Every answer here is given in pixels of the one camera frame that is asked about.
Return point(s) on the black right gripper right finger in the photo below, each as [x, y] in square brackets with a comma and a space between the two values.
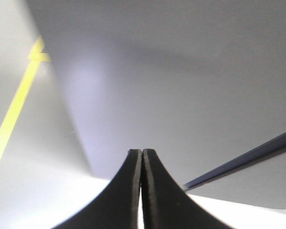
[165, 204]

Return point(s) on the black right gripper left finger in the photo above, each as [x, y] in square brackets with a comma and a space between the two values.
[116, 207]

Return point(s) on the white fridge door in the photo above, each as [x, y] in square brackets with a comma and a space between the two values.
[199, 81]

